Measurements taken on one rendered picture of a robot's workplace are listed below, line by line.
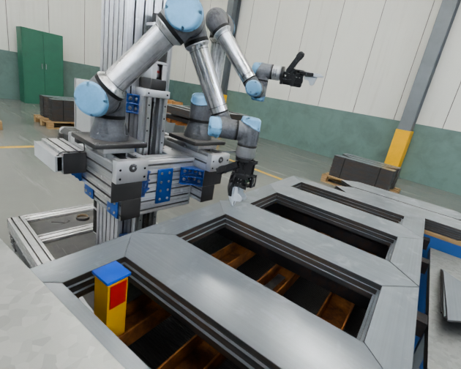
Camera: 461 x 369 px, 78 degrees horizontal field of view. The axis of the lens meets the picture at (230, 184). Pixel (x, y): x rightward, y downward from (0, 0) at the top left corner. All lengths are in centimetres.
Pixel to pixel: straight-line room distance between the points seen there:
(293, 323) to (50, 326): 48
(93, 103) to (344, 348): 100
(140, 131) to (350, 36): 771
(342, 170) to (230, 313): 495
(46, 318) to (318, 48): 887
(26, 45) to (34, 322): 979
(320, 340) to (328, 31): 864
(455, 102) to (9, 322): 788
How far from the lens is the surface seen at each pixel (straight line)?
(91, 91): 110
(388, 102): 813
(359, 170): 540
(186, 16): 104
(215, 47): 168
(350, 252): 107
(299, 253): 99
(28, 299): 42
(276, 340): 65
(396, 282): 101
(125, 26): 148
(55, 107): 672
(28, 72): 1008
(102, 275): 71
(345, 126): 838
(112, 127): 124
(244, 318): 67
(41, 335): 37
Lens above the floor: 131
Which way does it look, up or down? 18 degrees down
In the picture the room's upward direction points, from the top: 10 degrees clockwise
